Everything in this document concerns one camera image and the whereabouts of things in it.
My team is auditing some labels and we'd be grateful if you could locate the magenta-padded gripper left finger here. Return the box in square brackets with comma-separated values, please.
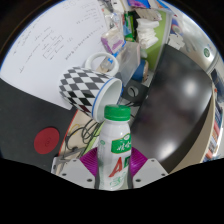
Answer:
[58, 146, 101, 190]

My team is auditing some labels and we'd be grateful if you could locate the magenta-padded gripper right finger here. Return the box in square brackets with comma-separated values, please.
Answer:
[128, 148, 169, 189]

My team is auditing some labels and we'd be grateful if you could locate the white green-capped drink bottle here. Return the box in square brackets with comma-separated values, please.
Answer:
[96, 104, 133, 191]

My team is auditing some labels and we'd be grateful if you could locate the flat round red coaster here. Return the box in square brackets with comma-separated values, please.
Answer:
[33, 126, 61, 155]

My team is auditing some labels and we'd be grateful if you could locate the black computer monitor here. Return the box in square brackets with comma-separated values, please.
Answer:
[121, 43, 215, 175]

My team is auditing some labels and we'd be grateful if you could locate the black desk mat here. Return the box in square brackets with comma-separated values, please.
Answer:
[0, 78, 80, 173]

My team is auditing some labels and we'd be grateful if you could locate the black white checkered mug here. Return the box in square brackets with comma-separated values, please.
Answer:
[58, 51, 124, 123]

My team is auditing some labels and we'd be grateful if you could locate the clear plastic box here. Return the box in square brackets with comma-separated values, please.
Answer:
[116, 41, 143, 86]

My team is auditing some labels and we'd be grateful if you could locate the white printed paper sheet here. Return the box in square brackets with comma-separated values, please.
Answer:
[0, 0, 115, 111]

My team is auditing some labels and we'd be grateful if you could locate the stack of white tissues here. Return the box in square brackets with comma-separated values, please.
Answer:
[134, 18, 161, 50]

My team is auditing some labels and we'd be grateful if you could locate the black power cable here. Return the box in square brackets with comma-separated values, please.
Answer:
[64, 118, 105, 155]

